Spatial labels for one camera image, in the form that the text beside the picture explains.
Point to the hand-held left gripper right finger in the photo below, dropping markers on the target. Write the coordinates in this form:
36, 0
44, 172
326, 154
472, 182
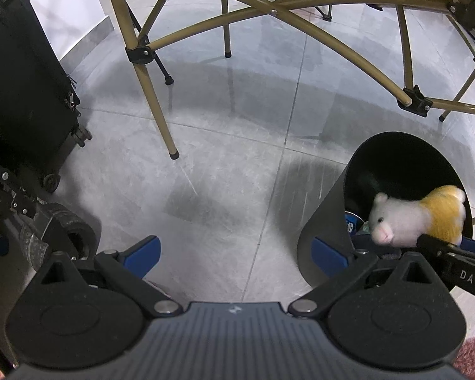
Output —
328, 258

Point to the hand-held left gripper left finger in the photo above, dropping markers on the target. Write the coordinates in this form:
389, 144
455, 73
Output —
142, 256

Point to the yellow and white plush toy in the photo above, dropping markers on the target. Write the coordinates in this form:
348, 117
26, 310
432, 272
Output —
411, 217

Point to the blue and white packet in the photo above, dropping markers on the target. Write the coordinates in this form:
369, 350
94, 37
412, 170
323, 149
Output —
351, 221

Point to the black round trash bin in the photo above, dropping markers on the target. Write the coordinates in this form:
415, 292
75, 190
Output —
324, 213

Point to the person's pink fleece clothing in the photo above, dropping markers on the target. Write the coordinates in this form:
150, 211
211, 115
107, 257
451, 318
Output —
473, 358

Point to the tan slatted folding table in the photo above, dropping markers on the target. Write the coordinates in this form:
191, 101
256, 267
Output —
142, 53

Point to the black suitcase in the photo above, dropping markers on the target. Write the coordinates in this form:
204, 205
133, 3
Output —
23, 87

